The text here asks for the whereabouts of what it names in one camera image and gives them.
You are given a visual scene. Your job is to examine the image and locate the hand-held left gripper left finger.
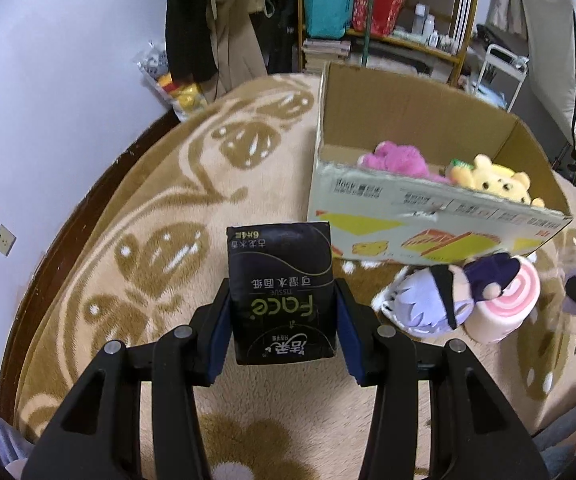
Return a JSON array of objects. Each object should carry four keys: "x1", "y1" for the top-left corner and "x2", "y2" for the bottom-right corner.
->
[{"x1": 20, "y1": 277, "x2": 233, "y2": 480}]

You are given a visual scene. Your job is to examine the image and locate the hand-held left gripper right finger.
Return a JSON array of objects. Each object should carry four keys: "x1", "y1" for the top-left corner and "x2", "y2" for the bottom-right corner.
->
[{"x1": 335, "y1": 277, "x2": 551, "y2": 480}]

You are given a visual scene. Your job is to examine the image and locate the pink roll cake squishy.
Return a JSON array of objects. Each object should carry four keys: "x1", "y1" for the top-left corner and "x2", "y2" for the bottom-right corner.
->
[{"x1": 468, "y1": 255, "x2": 541, "y2": 345}]

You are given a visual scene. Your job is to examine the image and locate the purple-haired plush doll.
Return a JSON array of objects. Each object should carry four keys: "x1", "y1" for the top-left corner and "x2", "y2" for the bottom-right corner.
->
[{"x1": 372, "y1": 252, "x2": 519, "y2": 337}]

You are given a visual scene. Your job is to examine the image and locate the black tissue pack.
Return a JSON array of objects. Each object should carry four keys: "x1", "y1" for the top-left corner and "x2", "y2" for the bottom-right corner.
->
[{"x1": 226, "y1": 220, "x2": 341, "y2": 367}]

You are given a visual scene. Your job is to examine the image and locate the yellow dog plush toy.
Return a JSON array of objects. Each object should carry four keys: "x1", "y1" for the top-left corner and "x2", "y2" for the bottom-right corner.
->
[{"x1": 449, "y1": 154, "x2": 545, "y2": 208}]

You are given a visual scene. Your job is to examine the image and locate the pink bear plush toy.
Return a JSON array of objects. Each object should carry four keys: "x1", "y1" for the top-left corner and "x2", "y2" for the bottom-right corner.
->
[{"x1": 358, "y1": 141, "x2": 451, "y2": 183}]

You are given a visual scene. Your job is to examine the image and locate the cardboard box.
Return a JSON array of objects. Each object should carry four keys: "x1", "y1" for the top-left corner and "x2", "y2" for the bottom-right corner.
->
[{"x1": 308, "y1": 62, "x2": 575, "y2": 266}]

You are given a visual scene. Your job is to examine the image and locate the person's right leg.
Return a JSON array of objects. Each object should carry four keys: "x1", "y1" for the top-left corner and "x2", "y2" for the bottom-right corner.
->
[{"x1": 533, "y1": 382, "x2": 576, "y2": 468}]

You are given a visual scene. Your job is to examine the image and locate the cream padded chair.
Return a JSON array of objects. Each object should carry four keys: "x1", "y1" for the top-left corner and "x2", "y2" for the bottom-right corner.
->
[{"x1": 510, "y1": 0, "x2": 576, "y2": 166}]

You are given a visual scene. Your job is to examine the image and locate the white rolling cart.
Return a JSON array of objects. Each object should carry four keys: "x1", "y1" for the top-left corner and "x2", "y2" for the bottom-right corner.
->
[{"x1": 468, "y1": 42, "x2": 531, "y2": 113}]

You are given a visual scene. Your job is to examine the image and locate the plastic bag of toys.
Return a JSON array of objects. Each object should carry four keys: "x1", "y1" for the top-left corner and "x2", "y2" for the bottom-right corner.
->
[{"x1": 138, "y1": 42, "x2": 206, "y2": 121}]

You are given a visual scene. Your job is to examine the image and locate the small stack of books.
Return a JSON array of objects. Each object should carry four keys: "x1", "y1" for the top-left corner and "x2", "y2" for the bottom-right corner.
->
[{"x1": 302, "y1": 37, "x2": 353, "y2": 73}]

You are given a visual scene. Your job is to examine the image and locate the wooden shelf unit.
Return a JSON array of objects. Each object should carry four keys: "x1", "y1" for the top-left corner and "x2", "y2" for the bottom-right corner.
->
[{"x1": 295, "y1": 0, "x2": 484, "y2": 86}]

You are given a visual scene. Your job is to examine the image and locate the beige hanging pants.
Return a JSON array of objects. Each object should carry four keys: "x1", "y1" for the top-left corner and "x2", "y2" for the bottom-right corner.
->
[{"x1": 203, "y1": 0, "x2": 263, "y2": 93}]

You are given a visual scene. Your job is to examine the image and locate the green pole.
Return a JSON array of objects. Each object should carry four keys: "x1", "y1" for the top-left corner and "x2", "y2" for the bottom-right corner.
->
[{"x1": 360, "y1": 0, "x2": 376, "y2": 67}]

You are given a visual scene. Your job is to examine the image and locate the black hanging garment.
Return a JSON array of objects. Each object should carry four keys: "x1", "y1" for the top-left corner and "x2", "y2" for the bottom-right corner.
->
[{"x1": 165, "y1": 0, "x2": 219, "y2": 83}]

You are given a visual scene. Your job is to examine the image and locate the group of white cosmetic bottles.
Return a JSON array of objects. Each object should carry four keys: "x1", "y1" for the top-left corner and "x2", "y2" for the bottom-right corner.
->
[{"x1": 410, "y1": 2, "x2": 461, "y2": 53}]

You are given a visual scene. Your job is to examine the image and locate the teal shopping bag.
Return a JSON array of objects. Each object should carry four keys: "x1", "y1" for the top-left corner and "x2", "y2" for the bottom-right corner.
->
[{"x1": 302, "y1": 0, "x2": 356, "y2": 40}]

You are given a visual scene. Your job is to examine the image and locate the red patterned gift bag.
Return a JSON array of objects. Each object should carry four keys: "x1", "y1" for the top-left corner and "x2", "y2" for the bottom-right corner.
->
[{"x1": 352, "y1": 0, "x2": 413, "y2": 37}]

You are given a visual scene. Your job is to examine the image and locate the dark wooden bed frame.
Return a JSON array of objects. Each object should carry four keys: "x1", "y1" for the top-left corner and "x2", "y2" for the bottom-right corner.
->
[{"x1": 0, "y1": 107, "x2": 179, "y2": 411}]

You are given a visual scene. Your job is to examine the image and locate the white wall outlet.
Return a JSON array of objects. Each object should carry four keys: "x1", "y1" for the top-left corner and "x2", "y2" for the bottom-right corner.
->
[{"x1": 0, "y1": 224, "x2": 17, "y2": 257}]

